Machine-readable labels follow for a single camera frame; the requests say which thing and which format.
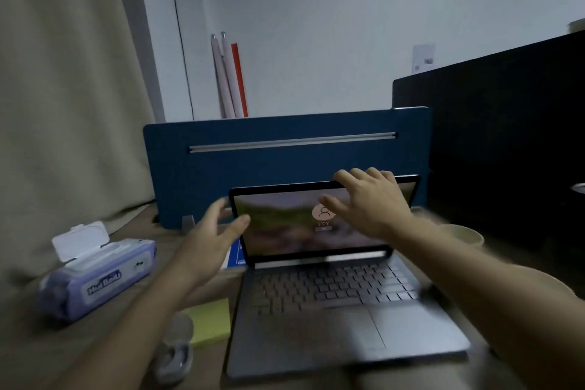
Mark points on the person's right forearm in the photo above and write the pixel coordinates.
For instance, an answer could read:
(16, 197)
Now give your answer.
(493, 298)

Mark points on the blue desk divider panel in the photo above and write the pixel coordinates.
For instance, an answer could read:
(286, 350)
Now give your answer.
(283, 165)

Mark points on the person's right thumb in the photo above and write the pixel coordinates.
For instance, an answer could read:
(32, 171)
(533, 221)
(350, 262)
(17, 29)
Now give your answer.
(333, 206)

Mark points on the silver divider rail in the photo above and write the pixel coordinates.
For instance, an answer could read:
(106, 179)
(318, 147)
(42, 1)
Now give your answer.
(292, 142)

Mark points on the white wall label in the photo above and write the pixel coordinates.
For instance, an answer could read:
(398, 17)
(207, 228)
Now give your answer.
(423, 58)

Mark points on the yellow sticky note pad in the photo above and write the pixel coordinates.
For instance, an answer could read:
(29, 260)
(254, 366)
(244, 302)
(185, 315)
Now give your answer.
(210, 321)

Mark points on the purple wet wipes pack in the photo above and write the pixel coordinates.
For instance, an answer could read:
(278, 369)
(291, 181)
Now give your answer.
(98, 277)

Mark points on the person's left hand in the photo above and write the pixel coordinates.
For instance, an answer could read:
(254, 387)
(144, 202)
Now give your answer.
(201, 250)

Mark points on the beige round bowl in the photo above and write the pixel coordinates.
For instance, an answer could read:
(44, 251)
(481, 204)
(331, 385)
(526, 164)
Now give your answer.
(550, 280)

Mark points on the person's left forearm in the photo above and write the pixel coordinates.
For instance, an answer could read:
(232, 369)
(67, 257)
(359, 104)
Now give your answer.
(137, 325)

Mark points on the grey laptop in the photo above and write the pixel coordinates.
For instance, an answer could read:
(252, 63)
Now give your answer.
(320, 325)

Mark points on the red rolled tube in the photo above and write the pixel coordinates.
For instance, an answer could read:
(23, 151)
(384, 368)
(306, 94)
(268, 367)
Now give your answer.
(240, 83)

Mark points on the white earbud case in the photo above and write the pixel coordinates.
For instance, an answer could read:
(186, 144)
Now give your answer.
(173, 362)

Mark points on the person's left thumb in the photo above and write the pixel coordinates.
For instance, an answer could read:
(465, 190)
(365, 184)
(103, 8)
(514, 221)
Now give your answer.
(238, 227)

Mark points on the beige cup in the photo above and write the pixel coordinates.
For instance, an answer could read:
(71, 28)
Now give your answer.
(464, 234)

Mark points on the person's right little finger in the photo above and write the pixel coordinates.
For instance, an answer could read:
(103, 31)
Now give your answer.
(388, 176)

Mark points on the white rolled tube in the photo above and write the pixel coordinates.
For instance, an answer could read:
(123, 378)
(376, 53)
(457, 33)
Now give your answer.
(232, 79)
(221, 83)

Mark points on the black partition panel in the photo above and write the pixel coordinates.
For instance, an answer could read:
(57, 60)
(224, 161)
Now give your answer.
(502, 129)

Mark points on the blue and white box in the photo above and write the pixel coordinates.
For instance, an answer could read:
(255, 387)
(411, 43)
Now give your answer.
(235, 256)

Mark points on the person's right hand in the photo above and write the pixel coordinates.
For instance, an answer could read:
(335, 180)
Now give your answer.
(377, 209)

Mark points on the beige curtain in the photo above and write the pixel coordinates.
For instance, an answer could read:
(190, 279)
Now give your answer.
(55, 83)

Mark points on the person's right middle finger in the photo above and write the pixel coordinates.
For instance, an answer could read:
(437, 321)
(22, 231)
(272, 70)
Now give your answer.
(359, 173)

